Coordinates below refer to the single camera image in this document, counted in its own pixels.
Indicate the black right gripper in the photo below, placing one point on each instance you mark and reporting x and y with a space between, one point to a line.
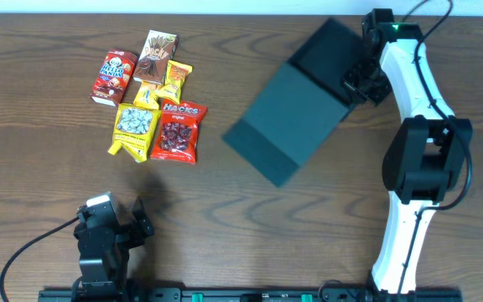
375 96

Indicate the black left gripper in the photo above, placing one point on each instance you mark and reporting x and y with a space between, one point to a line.
132 232

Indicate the dark green gift box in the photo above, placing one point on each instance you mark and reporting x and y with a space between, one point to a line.
300 106

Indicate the red Hacks candy bag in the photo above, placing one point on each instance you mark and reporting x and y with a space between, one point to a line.
178 131

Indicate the yellow candy bag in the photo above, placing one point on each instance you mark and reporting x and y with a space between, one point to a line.
133 130

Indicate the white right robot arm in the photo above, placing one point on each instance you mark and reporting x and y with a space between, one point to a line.
428 166

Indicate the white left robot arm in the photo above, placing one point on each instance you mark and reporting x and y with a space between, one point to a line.
104 242

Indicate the small yellow snack packet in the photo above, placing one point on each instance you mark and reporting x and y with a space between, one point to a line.
147 96

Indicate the yellow orange snack packet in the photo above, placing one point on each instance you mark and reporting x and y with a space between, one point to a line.
174 80

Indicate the red Hello Panda box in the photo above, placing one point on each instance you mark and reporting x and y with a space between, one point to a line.
113 77

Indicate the brown Pocky box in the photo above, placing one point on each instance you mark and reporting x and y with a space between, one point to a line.
158 50

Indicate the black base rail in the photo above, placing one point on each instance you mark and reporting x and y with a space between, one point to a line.
336 294

